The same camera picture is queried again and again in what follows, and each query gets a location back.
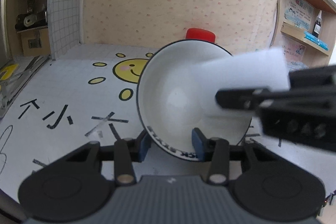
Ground wooden wall shelf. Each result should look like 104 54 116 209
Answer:
281 22 330 56

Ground left wooden shelf unit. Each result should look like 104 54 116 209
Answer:
2 0 51 60

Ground white sponge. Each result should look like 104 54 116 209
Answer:
191 48 290 117

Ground yellow enamel bowl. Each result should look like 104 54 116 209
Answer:
137 40 252 161

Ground dark dropper bottle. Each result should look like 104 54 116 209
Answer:
311 10 322 38

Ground cartoon sticker lower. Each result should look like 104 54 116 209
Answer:
282 42 306 61

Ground cartoon poster upper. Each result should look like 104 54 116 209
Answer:
284 0 314 31

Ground red cylindrical speaker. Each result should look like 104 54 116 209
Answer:
185 28 216 43

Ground blue books on shelf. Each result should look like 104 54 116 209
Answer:
303 31 329 51

